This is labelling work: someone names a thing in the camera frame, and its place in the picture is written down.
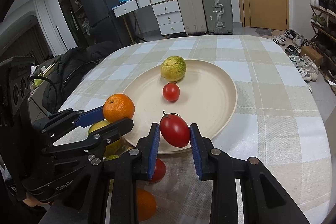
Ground wrinkled green guava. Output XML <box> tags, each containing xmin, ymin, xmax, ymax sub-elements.
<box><xmin>104</xmin><ymin>155</ymin><xmax>119</xmax><ymax>161</ymax></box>

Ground white drawer desk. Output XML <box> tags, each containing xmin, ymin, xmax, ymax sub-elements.
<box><xmin>112</xmin><ymin>0</ymin><xmax>185</xmax><ymax>36</ymax></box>

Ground black cable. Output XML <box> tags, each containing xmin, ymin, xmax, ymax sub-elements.
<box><xmin>30</xmin><ymin>76</ymin><xmax>59</xmax><ymax>114</ymax></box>

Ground checkered beige tablecloth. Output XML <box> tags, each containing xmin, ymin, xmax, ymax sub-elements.
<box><xmin>63</xmin><ymin>35</ymin><xmax>332</xmax><ymax>223</ymax></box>

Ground black refrigerator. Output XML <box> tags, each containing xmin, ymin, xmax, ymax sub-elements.
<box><xmin>80</xmin><ymin>0</ymin><xmax>133</xmax><ymax>47</ymax></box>

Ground black jacket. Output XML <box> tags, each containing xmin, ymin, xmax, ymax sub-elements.
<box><xmin>42</xmin><ymin>41</ymin><xmax>122</xmax><ymax>114</ymax></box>

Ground round red tomato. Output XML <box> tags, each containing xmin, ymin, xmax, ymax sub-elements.
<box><xmin>149</xmin><ymin>159</ymin><xmax>166</xmax><ymax>183</ymax></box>

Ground oblong red tomato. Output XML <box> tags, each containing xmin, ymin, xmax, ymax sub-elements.
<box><xmin>159</xmin><ymin>111</ymin><xmax>190</xmax><ymax>148</ymax></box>

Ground small orange mandarin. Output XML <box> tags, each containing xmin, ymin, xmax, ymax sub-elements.
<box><xmin>103</xmin><ymin>94</ymin><xmax>135</xmax><ymax>123</ymax></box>

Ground silver grey suitcase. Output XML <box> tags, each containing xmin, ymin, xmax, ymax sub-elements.
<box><xmin>202</xmin><ymin>0</ymin><xmax>234</xmax><ymax>35</ymax></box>

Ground cream round plate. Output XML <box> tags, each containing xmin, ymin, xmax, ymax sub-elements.
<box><xmin>123</xmin><ymin>60</ymin><xmax>238</xmax><ymax>145</ymax></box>

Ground wooden shoe rack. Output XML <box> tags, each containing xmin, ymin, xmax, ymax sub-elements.
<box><xmin>310</xmin><ymin>0</ymin><xmax>335</xmax><ymax>79</ymax></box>

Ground beige suitcase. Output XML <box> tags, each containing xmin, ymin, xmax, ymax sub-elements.
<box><xmin>178</xmin><ymin>0</ymin><xmax>207</xmax><ymax>35</ymax></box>

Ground small red cherry tomato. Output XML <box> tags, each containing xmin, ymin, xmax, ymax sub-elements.
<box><xmin>162</xmin><ymin>83</ymin><xmax>180</xmax><ymax>102</ymax></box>

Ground person's left hand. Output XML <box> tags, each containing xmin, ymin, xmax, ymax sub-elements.
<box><xmin>23</xmin><ymin>193</ymin><xmax>50</xmax><ymax>207</ymax></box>

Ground large yellow guava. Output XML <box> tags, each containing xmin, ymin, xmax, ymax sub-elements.
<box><xmin>87</xmin><ymin>119</ymin><xmax>122</xmax><ymax>157</ymax></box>

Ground yellow-green guava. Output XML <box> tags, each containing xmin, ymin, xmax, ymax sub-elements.
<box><xmin>161</xmin><ymin>56</ymin><xmax>187</xmax><ymax>83</ymax></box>

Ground large orange mandarin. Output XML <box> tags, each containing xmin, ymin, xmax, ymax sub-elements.
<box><xmin>137</xmin><ymin>188</ymin><xmax>157</xmax><ymax>222</ymax></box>

